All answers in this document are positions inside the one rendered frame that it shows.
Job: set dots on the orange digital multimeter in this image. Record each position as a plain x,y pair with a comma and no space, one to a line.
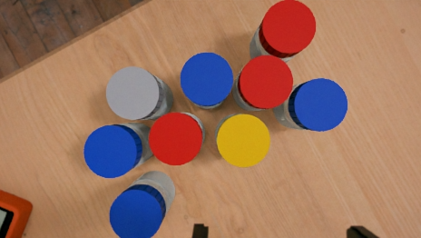
14,214

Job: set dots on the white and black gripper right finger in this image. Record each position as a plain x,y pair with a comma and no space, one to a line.
359,231

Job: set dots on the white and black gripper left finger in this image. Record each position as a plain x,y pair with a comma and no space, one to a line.
200,231

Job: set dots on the yellow-capped bottle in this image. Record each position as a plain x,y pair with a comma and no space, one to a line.
242,139

